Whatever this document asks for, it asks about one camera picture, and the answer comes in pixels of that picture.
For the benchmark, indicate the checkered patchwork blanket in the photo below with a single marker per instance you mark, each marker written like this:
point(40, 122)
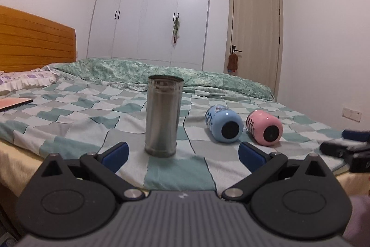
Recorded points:
point(86, 119)

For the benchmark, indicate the blue printed cup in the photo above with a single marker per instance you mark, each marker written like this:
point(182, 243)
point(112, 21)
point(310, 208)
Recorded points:
point(222, 122)

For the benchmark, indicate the white wall socket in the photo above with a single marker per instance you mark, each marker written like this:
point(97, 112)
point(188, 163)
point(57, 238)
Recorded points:
point(351, 114)

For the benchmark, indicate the hanging dried plant ornament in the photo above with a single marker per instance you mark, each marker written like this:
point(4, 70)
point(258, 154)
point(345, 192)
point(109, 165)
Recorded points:
point(176, 28)

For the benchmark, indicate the yellow bedsheet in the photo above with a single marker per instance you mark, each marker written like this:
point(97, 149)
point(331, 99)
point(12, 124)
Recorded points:
point(16, 166)

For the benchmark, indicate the white wardrobe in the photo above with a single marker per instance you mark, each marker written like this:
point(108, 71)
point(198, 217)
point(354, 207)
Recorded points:
point(144, 18)

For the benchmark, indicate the stainless steel cup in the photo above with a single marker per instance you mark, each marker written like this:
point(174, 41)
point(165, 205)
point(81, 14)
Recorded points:
point(162, 116)

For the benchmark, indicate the pink flat book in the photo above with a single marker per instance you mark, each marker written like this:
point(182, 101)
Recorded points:
point(13, 103)

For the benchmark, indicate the purple floral pillow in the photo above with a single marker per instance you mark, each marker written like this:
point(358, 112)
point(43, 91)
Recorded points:
point(17, 80)

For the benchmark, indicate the green floral duvet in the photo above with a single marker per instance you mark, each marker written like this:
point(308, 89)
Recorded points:
point(144, 70)

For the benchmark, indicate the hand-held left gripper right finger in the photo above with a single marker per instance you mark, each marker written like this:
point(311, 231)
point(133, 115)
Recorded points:
point(251, 156)

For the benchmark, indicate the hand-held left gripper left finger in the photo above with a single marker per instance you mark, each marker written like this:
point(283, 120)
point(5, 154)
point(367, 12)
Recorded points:
point(117, 155)

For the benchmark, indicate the wooden headboard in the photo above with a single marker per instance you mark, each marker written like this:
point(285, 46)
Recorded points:
point(34, 41)

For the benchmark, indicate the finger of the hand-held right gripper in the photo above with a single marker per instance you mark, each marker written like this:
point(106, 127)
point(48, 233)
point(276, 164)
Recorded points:
point(335, 148)
point(356, 134)

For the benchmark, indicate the light wooden door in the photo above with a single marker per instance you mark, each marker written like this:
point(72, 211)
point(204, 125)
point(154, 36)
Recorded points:
point(255, 38)

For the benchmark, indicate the person's pink clothing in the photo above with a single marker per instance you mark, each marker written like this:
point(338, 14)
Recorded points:
point(360, 218)

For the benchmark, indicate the pink printed cup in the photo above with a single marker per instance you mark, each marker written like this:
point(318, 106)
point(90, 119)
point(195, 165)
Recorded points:
point(264, 127)

